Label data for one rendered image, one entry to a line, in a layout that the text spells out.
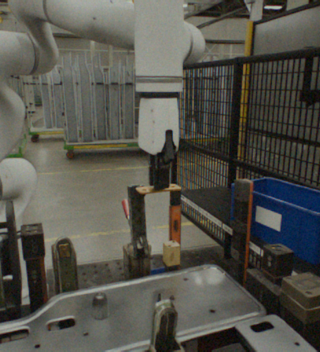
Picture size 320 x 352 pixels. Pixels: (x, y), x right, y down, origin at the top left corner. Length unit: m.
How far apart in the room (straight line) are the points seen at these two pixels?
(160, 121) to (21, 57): 0.45
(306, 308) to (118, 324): 0.36
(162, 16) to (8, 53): 0.43
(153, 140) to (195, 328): 0.37
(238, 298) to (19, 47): 0.76
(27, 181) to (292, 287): 0.80
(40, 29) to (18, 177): 0.44
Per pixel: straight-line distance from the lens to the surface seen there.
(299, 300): 0.78
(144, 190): 0.67
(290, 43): 3.03
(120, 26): 0.75
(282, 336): 0.75
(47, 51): 0.98
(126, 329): 0.73
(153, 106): 0.62
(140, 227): 0.87
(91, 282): 1.47
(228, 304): 0.80
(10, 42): 0.95
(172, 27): 0.63
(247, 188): 0.96
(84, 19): 0.73
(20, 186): 1.15
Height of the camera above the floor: 1.45
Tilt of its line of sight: 15 degrees down
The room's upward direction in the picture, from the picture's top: straight up
